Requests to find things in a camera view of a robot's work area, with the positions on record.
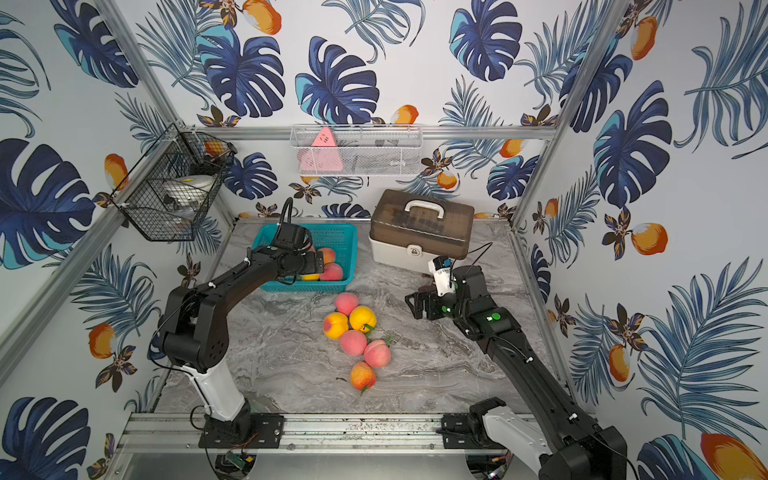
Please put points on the white bowl in wire basket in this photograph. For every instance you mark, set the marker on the white bowl in wire basket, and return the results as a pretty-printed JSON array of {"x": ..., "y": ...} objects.
[{"x": 186, "y": 192}]

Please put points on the brown white storage box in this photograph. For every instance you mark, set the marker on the brown white storage box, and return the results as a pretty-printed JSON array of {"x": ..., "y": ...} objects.
[{"x": 408, "y": 231}]

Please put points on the black wire wall basket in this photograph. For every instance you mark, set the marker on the black wire wall basket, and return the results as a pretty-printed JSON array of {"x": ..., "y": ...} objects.
[{"x": 183, "y": 171}]

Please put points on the teal plastic basket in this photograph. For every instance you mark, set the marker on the teal plastic basket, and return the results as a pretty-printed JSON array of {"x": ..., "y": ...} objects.
[{"x": 343, "y": 240}]

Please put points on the pink peach top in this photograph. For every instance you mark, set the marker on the pink peach top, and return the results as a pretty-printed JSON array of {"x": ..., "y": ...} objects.
[{"x": 345, "y": 303}]

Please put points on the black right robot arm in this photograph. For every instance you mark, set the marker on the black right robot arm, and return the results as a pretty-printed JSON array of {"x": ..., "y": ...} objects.
[{"x": 565, "y": 442}]

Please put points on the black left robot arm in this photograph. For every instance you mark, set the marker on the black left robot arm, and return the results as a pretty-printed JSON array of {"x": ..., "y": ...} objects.
[{"x": 193, "y": 332}]

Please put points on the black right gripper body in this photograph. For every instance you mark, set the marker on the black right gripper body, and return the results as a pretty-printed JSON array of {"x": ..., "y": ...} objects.
[{"x": 454, "y": 309}]

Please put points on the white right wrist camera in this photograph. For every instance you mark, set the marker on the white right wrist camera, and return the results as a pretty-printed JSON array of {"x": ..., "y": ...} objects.
[{"x": 441, "y": 269}]

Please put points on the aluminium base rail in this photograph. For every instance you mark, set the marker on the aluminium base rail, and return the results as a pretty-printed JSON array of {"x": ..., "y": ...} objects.
[{"x": 311, "y": 433}]

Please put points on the clear wall shelf tray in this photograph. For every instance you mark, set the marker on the clear wall shelf tray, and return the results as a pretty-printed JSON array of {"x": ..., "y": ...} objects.
[{"x": 368, "y": 150}]

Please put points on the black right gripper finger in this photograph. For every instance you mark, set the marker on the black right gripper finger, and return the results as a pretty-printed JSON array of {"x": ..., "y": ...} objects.
[
  {"x": 420, "y": 304},
  {"x": 436, "y": 307}
]

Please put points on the yellow peach centre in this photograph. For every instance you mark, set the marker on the yellow peach centre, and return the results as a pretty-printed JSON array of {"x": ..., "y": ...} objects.
[{"x": 363, "y": 319}]

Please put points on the pink triangle object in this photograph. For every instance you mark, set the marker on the pink triangle object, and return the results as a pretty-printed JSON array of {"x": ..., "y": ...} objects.
[{"x": 323, "y": 156}]

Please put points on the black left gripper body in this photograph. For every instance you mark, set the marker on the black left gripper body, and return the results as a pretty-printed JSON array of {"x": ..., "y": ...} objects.
[{"x": 318, "y": 262}]

